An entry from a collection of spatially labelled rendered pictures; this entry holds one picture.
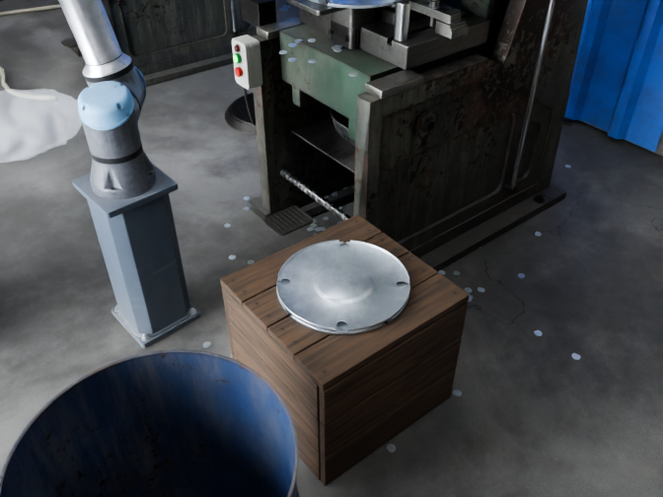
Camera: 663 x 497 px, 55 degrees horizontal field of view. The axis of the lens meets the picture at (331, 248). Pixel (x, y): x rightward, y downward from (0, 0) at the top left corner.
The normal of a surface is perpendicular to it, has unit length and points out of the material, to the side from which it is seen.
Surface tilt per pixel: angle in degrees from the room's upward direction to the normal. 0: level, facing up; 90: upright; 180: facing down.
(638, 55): 90
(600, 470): 0
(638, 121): 90
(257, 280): 0
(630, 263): 0
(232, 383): 88
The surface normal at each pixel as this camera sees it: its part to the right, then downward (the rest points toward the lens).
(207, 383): -0.17, 0.59
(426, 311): 0.00, -0.78
